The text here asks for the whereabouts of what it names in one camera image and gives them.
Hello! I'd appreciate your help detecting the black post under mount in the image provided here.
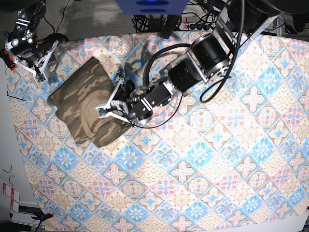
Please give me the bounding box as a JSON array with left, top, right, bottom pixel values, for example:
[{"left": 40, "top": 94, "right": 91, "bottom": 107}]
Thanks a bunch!
[{"left": 160, "top": 14, "right": 181, "bottom": 39}]

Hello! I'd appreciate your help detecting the white power strip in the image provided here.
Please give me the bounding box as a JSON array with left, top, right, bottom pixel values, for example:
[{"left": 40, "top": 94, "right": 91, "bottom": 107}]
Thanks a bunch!
[{"left": 178, "top": 23, "right": 215, "bottom": 32}]

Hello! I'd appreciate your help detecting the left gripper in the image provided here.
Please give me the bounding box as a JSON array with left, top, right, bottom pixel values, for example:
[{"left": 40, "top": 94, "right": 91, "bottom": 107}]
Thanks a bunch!
[{"left": 95, "top": 70, "right": 135, "bottom": 125}]

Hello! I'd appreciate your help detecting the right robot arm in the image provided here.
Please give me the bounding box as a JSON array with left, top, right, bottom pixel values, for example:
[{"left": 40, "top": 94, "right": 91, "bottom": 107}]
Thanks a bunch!
[{"left": 0, "top": 0, "right": 68, "bottom": 82}]

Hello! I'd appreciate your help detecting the camouflage T-shirt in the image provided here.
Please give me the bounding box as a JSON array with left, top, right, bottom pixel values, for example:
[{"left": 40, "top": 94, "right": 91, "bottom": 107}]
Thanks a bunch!
[{"left": 47, "top": 57, "right": 131, "bottom": 147}]

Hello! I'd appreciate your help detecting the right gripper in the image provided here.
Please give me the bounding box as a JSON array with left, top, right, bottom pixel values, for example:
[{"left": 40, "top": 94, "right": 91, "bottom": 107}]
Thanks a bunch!
[{"left": 11, "top": 40, "right": 59, "bottom": 75}]

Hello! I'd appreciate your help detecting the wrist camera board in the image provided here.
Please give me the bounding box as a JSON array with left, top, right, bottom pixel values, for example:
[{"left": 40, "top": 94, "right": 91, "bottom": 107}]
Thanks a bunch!
[
  {"left": 98, "top": 108, "right": 107, "bottom": 118},
  {"left": 35, "top": 73, "right": 46, "bottom": 83}
]

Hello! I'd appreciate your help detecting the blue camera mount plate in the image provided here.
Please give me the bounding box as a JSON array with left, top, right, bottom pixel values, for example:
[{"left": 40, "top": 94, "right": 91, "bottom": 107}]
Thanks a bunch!
[{"left": 116, "top": 0, "right": 189, "bottom": 15}]

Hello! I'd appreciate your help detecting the black red-tipped clamp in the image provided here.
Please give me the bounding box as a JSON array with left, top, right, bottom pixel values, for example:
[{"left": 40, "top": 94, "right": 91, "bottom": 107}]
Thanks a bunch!
[{"left": 0, "top": 49, "right": 16, "bottom": 71}]

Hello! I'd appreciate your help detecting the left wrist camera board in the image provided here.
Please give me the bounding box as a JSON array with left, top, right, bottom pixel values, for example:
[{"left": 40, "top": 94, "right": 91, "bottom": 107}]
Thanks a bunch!
[{"left": 98, "top": 108, "right": 107, "bottom": 118}]

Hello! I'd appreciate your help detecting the black clamp bottom left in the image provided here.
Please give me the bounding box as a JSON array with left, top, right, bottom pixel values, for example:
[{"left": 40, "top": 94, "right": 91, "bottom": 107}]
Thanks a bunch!
[{"left": 31, "top": 212, "right": 53, "bottom": 222}]

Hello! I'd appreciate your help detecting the patterned tile tablecloth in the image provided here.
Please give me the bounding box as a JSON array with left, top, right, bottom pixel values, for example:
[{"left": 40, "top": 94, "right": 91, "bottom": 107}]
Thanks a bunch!
[{"left": 5, "top": 32, "right": 309, "bottom": 232}]

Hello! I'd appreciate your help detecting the red white label sticker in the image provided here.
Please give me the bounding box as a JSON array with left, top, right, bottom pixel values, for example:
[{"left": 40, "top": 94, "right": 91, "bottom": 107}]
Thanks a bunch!
[{"left": 0, "top": 182, "right": 20, "bottom": 213}]

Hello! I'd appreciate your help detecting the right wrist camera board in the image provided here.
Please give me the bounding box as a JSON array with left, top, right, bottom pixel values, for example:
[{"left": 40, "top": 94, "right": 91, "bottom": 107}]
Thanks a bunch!
[{"left": 35, "top": 73, "right": 46, "bottom": 83}]

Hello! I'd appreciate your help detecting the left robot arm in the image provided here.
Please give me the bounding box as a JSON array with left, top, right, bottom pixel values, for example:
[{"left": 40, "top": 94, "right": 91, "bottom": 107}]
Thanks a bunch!
[{"left": 95, "top": 0, "right": 280, "bottom": 128}]

